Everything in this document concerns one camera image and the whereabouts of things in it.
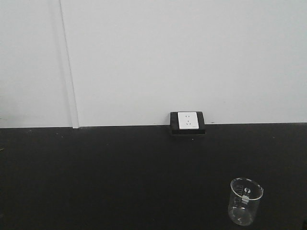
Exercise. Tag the white wall power socket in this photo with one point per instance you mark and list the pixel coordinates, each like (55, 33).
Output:
(188, 120)

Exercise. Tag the clear glass beaker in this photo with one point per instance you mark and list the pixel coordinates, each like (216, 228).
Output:
(244, 201)

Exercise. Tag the black socket mounting box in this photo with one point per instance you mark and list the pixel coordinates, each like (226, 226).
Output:
(174, 127)

